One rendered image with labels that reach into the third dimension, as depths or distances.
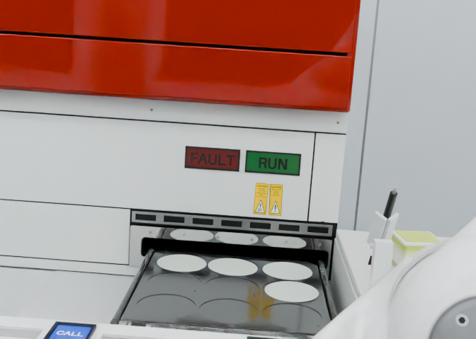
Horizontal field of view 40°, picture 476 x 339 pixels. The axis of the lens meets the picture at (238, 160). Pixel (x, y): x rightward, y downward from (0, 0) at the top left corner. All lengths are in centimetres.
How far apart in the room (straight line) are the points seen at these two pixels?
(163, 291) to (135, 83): 42
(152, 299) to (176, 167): 35
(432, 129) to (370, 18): 56
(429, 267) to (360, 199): 254
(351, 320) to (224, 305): 62
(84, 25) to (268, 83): 39
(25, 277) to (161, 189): 37
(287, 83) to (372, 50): 159
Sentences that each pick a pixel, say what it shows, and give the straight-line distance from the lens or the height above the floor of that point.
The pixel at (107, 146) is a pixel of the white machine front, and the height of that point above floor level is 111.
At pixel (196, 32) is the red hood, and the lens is 132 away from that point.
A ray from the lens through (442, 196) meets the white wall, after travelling 304.
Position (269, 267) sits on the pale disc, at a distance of 135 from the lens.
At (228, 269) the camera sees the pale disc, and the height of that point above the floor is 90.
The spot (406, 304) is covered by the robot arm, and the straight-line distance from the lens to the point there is 43.
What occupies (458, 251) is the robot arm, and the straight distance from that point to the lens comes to 43.
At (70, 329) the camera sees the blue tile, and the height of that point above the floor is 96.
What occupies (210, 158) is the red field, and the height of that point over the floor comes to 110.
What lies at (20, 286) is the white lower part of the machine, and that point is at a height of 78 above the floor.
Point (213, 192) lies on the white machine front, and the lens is 141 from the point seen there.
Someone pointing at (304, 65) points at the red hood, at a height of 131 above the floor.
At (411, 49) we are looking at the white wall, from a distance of 292.
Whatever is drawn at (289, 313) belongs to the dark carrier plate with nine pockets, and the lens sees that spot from 115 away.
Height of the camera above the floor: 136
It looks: 11 degrees down
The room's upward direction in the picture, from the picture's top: 4 degrees clockwise
